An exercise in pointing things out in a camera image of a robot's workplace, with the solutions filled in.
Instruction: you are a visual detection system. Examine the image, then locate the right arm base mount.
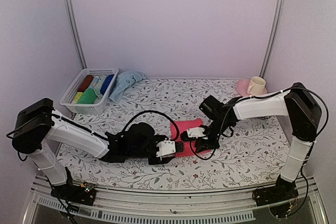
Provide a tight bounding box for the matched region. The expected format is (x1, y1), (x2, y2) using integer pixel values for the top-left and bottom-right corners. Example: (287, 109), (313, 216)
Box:
(252, 185), (299, 206)

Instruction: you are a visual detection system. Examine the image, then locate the pink towel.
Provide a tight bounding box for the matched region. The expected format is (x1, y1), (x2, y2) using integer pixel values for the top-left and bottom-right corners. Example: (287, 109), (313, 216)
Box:
(170, 118), (203, 157)

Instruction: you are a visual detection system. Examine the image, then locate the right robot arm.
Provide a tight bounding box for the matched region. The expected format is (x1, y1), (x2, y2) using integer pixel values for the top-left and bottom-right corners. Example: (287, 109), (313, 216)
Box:
(180, 82), (324, 201)

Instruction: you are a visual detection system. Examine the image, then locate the yellow rolled towel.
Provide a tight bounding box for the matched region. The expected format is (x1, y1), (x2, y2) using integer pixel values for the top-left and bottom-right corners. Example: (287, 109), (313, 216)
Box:
(72, 92), (83, 103)

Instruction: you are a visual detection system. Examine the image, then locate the light blue towel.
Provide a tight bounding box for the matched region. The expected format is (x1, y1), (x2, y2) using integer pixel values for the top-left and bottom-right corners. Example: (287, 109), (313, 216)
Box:
(109, 71), (146, 103)

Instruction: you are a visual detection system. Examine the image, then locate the aluminium post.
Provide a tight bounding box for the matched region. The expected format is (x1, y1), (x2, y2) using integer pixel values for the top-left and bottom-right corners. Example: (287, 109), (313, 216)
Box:
(259, 0), (285, 78)
(64, 0), (87, 69)

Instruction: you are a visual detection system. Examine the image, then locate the left aluminium post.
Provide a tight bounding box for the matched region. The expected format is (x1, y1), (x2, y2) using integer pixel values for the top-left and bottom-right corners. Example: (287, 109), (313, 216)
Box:
(64, 0), (87, 69)

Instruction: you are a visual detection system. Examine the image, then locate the floral tablecloth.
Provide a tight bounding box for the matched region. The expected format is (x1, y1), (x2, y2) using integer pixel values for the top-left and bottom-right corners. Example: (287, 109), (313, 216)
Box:
(57, 79), (289, 190)

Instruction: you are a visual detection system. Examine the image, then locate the front aluminium rail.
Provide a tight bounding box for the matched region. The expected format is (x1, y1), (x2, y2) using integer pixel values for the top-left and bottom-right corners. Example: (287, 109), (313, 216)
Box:
(28, 174), (322, 222)

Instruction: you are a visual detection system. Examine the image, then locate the dark red rolled towel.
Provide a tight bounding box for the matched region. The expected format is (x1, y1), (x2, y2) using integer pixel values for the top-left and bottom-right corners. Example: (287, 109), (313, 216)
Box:
(77, 75), (93, 92)

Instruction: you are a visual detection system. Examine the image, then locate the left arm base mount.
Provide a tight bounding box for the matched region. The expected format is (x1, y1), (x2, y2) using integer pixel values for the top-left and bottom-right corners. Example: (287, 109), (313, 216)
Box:
(51, 184), (97, 206)

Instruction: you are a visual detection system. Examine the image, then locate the white plastic basket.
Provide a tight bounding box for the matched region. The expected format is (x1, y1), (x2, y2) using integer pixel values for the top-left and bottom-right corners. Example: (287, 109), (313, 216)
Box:
(60, 68), (119, 114)

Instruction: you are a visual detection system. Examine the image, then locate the green rolled towel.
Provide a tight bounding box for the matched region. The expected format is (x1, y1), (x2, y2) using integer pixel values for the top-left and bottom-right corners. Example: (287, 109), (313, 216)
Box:
(77, 88), (101, 104)

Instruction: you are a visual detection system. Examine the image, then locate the teal patterned rolled towel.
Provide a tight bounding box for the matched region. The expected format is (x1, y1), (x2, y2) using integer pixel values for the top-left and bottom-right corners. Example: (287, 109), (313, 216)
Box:
(89, 76), (106, 89)

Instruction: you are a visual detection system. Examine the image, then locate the blue rolled towel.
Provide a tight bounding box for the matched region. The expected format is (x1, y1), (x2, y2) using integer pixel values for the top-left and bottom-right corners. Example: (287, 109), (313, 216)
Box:
(100, 74), (114, 95)

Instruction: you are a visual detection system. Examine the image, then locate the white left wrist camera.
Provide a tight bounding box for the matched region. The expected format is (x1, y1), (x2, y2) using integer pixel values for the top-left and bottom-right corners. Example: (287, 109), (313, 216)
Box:
(156, 140), (176, 157)

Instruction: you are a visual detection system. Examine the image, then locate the cream mug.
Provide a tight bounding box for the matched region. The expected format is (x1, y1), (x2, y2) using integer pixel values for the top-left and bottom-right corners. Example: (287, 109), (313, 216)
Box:
(247, 76), (266, 95)

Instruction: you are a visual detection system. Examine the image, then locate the right aluminium post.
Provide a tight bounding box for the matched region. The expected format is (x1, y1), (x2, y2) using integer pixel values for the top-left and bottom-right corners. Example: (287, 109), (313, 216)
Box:
(259, 0), (285, 78)

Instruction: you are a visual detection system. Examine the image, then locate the left black cable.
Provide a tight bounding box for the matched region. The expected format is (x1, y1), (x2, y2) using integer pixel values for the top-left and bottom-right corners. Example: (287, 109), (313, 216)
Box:
(123, 110), (181, 142)

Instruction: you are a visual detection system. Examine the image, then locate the pink saucer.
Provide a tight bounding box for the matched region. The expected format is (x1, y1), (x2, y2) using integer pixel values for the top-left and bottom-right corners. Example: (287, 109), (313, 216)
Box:
(236, 79), (268, 98)

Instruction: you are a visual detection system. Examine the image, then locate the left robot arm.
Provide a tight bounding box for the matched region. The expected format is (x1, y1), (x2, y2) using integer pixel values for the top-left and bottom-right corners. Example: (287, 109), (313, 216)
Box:
(6, 98), (184, 200)

